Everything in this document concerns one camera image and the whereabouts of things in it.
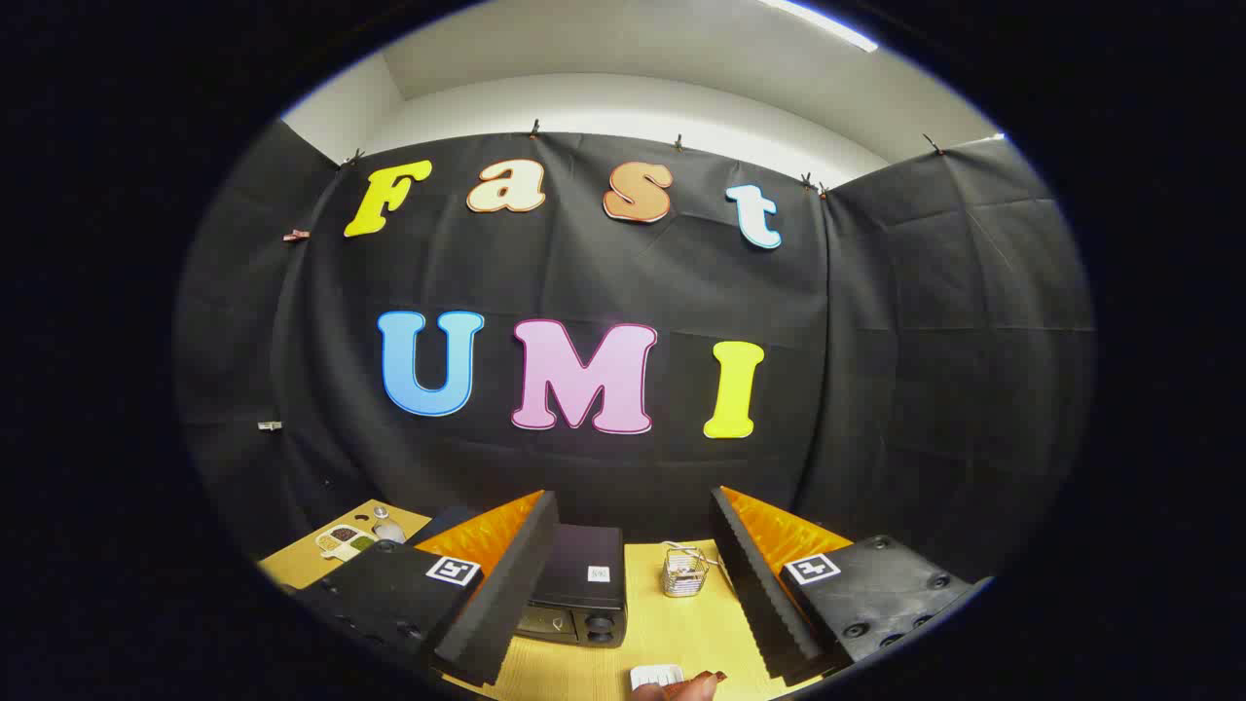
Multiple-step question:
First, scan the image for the metal wire holder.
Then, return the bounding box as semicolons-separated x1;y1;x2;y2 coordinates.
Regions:
662;545;710;598

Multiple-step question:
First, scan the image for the black toaster oven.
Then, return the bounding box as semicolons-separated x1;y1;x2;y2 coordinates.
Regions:
513;524;627;647

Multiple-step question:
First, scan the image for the divided seasoning tray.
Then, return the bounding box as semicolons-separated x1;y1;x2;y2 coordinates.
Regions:
315;524;379;562

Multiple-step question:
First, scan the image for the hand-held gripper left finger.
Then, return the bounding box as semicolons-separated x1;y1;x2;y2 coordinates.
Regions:
292;490;561;687

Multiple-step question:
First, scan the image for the row of black cloth clips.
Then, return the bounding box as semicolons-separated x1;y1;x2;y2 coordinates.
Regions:
341;119;945;196

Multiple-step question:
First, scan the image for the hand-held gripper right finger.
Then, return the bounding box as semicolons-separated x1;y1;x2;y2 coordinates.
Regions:
711;486;974;683

